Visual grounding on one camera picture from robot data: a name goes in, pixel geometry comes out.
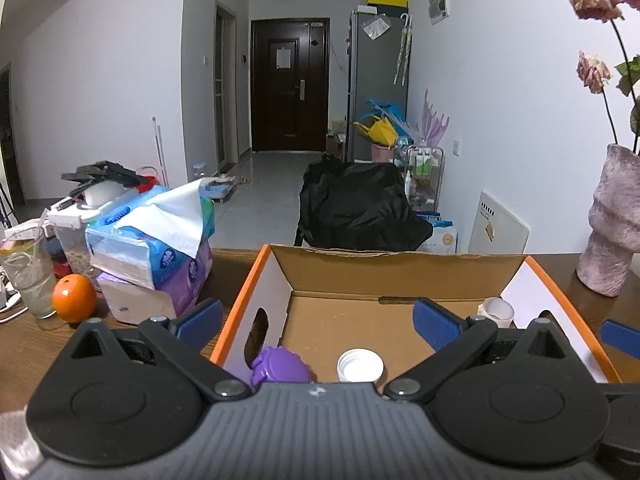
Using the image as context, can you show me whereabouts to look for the black folding stand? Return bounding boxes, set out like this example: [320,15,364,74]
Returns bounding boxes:
[61,160,151,196]

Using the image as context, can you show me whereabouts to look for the purple bottle cap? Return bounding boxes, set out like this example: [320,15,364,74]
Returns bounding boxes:
[248,346,317,388]

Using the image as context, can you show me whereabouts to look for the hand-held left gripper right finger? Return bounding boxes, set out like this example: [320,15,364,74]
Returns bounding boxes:
[382,298,582,403]

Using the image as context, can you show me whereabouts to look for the white mop pole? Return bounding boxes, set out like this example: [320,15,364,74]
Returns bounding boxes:
[152,116,168,188]

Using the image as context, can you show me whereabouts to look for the red cardboard box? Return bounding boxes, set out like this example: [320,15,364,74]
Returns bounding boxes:
[210,244,623,396]

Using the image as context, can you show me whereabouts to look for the side door frame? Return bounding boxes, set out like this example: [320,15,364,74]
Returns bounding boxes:
[215,0,238,166]

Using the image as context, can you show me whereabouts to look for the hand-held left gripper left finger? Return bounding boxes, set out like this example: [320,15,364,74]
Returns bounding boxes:
[59,298,253,403]

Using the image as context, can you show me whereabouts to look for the drinking glass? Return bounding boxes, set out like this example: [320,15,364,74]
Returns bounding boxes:
[0,236,57,320]

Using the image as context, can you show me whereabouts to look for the blue tissue pack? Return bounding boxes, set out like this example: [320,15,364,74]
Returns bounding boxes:
[85,177,216,291]

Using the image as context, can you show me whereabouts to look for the clear plastic bag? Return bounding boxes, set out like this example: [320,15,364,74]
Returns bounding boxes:
[362,14,391,41]

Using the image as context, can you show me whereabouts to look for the blue pet tray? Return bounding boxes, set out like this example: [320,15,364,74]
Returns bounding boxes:
[200,172,236,201]

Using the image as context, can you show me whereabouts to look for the black bag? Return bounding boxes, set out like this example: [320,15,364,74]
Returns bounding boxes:
[295,154,434,252]

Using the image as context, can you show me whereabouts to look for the white leaning board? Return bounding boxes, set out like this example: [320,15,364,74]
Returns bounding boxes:
[468,191,531,255]

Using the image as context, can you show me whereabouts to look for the blue and white package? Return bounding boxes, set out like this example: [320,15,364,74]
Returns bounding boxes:
[417,212,458,254]

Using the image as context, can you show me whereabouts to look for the brown cardboard carton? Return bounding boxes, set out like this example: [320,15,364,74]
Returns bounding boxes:
[326,120,348,161]

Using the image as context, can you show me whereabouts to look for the pink ceramic vase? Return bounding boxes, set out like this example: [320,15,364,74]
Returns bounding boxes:
[576,143,640,297]

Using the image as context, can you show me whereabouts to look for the grey fridge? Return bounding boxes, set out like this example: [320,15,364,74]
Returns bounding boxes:
[346,5,412,163]

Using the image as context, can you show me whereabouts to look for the pink fleece clothing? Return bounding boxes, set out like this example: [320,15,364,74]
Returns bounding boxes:
[0,410,46,480]

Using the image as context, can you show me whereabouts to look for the white ribbed bottle cap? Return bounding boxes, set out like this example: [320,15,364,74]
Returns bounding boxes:
[337,348,385,384]

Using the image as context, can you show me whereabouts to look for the rolling cart with bottles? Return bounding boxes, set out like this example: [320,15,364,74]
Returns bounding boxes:
[395,144,446,216]

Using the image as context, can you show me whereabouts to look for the white cables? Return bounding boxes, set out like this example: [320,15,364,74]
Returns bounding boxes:
[0,265,28,323]

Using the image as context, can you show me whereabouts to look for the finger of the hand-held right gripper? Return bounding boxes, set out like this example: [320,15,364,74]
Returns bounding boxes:
[600,319,640,354]
[597,382,640,402]

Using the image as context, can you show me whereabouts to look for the white tissue box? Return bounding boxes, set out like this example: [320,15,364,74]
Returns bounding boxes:
[95,272,176,325]

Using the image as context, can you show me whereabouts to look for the purple wall decoration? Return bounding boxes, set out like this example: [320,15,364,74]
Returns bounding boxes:
[417,90,451,148]

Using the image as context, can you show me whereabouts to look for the orange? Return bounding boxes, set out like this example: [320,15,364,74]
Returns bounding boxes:
[52,274,98,324]

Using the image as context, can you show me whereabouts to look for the small white cup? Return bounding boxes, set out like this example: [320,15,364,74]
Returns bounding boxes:
[477,297,515,329]

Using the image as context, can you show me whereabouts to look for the dark entrance door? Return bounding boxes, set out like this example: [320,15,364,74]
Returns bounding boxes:
[250,17,331,153]

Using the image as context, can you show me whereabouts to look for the clear container with white lid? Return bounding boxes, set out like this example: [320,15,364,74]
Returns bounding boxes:
[47,187,153,278]

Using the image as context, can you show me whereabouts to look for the purple tissue pack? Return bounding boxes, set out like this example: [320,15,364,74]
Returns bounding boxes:
[97,240,215,313]

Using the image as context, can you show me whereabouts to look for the yellow bag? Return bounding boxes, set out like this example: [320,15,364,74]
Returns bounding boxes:
[353,116,398,146]

